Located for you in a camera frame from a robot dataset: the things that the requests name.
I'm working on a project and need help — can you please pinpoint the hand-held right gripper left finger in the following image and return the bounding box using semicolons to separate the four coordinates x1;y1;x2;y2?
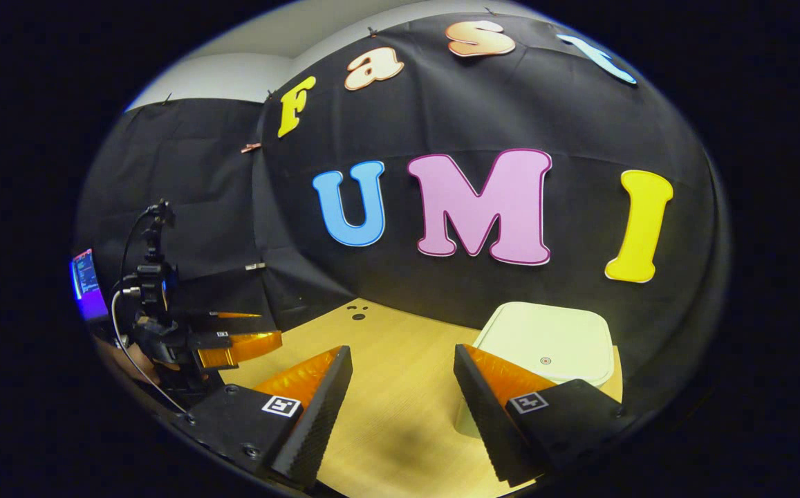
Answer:
171;346;354;490

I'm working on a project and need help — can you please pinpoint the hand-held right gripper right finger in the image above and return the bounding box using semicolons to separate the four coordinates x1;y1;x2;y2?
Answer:
453;344;632;485

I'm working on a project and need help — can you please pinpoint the green desktop garbage bin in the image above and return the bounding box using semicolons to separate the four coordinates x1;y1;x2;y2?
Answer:
455;301;615;440

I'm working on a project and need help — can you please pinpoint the green garbage bin lid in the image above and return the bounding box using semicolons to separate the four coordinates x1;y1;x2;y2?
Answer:
472;301;615;388

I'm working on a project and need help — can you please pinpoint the wooden desktop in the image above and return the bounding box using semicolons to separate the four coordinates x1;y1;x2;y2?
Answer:
220;297;625;498

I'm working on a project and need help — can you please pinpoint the lit computer screen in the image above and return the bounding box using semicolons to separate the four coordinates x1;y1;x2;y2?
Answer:
70;249;110;322

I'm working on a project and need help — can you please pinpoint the black backdrop cloth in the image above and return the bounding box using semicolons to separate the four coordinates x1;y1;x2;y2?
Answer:
73;10;731;416

